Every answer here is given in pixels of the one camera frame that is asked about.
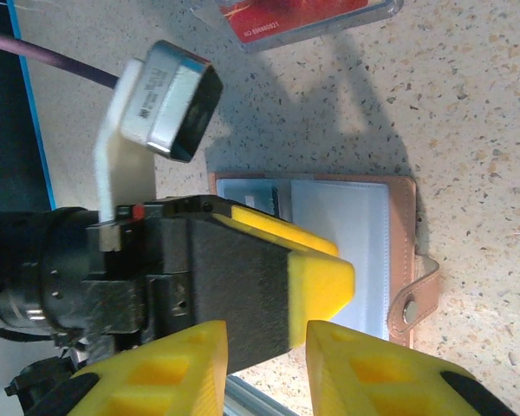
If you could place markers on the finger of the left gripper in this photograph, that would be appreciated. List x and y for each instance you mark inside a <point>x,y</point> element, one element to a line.
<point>242,294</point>
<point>286,234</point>

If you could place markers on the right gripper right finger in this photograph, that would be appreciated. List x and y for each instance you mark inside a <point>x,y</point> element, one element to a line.
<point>372,381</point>

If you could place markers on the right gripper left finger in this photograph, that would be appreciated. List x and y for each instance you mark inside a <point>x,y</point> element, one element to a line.
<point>164,385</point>

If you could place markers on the red credit card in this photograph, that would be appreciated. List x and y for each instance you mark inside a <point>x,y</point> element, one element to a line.
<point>286,13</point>

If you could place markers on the blue table edge strip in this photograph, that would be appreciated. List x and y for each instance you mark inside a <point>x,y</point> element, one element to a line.
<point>37,130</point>

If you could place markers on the small red packet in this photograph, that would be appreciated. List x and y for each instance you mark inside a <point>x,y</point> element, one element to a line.
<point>312,29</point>

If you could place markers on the aluminium mounting rail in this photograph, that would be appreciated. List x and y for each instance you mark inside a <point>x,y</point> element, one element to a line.
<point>251,401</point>

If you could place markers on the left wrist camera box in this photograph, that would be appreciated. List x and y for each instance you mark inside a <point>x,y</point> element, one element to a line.
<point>164,99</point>

